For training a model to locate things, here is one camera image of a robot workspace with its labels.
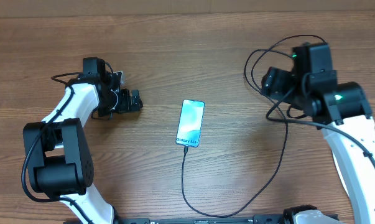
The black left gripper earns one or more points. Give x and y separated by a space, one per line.
125 106

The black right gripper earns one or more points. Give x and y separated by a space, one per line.
275 85

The Samsung Galaxy smartphone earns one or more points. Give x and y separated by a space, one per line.
190 122

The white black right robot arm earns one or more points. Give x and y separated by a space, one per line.
341 111

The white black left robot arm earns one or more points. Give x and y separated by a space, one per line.
58 165

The cardboard backdrop panel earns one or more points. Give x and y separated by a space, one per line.
67 8

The black mounting rail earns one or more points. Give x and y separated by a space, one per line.
256 219

